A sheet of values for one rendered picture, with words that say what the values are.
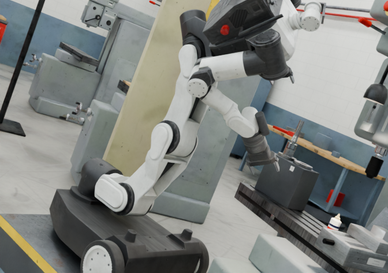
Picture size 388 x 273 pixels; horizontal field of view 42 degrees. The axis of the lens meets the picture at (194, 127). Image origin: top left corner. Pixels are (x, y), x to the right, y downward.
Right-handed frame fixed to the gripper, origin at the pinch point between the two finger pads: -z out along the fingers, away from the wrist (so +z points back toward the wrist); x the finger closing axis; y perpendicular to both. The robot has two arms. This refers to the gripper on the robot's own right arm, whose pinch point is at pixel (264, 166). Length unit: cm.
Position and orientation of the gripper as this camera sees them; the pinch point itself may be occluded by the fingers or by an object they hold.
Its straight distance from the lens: 207.5
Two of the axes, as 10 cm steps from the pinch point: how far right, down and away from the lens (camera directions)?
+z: -3.4, -7.7, -5.4
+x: 9.2, -1.5, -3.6
